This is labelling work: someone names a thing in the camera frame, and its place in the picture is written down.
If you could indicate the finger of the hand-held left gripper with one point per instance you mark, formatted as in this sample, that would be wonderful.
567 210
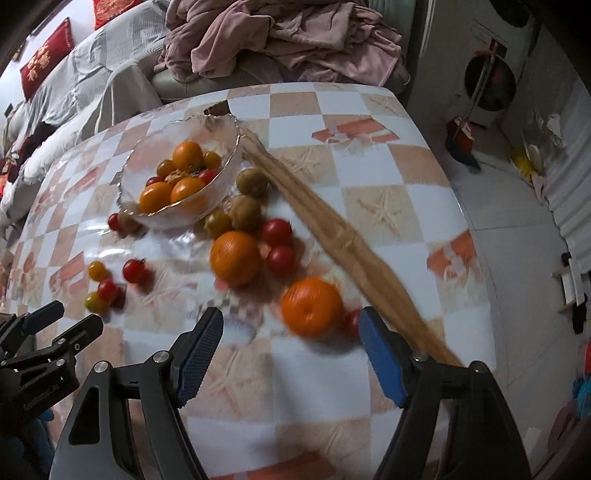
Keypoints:
37 321
78 339

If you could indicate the dark blue cloth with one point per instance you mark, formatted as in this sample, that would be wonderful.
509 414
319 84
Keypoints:
27 452

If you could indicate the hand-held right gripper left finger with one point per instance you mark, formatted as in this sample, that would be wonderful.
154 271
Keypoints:
198 360

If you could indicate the yellow-green cherry tomato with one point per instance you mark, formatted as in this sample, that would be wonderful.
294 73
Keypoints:
94 302
218 223

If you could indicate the dark maroon cloth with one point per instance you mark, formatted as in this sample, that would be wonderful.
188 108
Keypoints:
27 143

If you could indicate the beige sofa seat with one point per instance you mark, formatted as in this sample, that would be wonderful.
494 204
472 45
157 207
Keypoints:
194 87

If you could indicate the red embroidered cushion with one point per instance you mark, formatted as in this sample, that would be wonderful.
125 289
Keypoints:
46 60
111 7

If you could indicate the white corrugated panel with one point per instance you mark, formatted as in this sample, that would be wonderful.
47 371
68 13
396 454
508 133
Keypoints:
577 207

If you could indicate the yellow cherry tomato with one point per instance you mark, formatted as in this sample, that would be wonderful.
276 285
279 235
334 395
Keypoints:
97 271
211 159
165 167

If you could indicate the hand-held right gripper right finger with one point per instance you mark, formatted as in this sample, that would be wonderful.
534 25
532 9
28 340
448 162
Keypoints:
383 360

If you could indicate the sofa with grey cover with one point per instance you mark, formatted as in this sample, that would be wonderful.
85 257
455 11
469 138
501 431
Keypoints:
83 60

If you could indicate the white and yellow bags pile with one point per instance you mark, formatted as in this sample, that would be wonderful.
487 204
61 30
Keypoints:
531 166

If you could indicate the pink blanket pile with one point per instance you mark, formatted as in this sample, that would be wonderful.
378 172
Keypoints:
277 37

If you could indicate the long wooden stick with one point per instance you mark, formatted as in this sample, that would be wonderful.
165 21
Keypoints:
332 226

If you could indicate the clear glass bowl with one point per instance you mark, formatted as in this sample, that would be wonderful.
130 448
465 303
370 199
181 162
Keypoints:
221 134

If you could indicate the large orange mandarin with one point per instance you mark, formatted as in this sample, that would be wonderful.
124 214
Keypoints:
311 307
235 257

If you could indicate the white washing machine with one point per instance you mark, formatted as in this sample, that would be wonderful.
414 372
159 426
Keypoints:
489 87

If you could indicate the red cherry tomato with stem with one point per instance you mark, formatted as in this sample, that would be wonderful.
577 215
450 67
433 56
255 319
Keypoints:
134 270

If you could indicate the brown round fruit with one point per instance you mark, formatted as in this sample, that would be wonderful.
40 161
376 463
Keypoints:
251 181
245 212
129 224

